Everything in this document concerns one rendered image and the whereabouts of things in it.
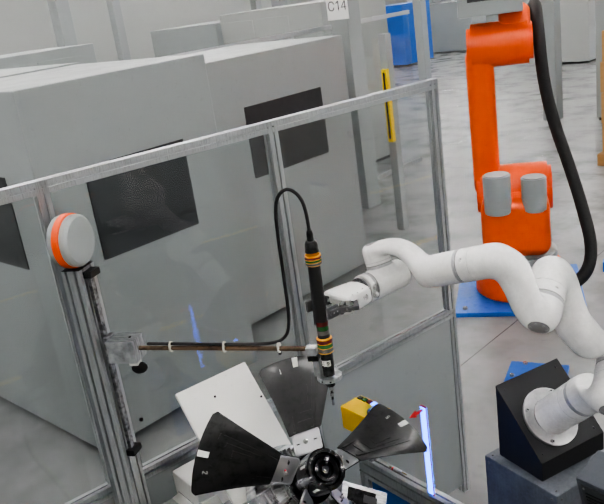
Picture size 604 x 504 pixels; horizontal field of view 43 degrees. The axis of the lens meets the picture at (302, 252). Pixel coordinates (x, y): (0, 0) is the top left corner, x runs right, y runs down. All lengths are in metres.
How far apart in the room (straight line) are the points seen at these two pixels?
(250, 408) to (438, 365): 1.38
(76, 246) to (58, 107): 2.16
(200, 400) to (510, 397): 0.99
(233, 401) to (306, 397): 0.28
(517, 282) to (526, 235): 3.91
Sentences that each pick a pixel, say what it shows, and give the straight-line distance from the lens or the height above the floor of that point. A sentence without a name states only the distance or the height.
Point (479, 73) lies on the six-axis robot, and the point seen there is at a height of 1.75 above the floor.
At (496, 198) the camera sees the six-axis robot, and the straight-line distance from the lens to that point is 5.73.
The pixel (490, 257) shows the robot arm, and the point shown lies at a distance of 1.96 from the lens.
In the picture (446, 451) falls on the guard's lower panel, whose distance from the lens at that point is 3.86.
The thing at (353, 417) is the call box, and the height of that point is 1.05.
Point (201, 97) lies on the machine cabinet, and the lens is 4.90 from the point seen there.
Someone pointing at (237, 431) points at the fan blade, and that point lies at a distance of 2.11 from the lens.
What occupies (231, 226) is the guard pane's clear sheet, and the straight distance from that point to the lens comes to 2.70.
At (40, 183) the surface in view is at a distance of 2.36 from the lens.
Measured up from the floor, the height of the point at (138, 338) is 1.56.
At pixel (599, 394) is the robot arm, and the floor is 1.32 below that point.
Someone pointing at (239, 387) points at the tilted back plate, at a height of 1.31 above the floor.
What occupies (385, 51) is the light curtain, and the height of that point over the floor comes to 1.83.
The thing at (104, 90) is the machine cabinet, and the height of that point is 2.11.
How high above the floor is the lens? 2.45
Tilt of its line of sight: 18 degrees down
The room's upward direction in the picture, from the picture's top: 8 degrees counter-clockwise
